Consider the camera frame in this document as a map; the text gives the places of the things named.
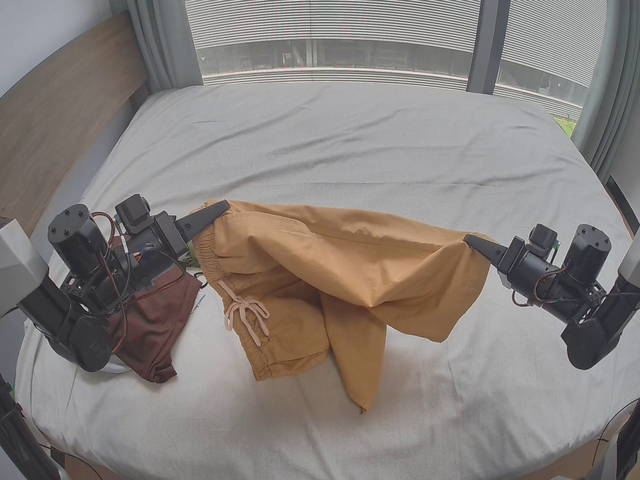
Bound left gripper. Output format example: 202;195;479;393
125;199;231;281

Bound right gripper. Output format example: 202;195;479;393
463;233;560;306

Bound tan shorts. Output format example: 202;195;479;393
192;199;498;415

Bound bed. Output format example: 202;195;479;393
0;10;640;480

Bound brown garment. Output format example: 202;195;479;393
107;235;203;384

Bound grey-green curtain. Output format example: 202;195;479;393
105;0;203;94
572;0;640;184

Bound window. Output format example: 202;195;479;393
167;0;608;124

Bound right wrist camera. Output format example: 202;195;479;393
530;224;560;260

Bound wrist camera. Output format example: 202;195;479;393
114;194;153;235
530;224;560;260

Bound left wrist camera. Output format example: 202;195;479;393
114;194;153;235

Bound black cable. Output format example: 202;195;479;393
585;399;640;480

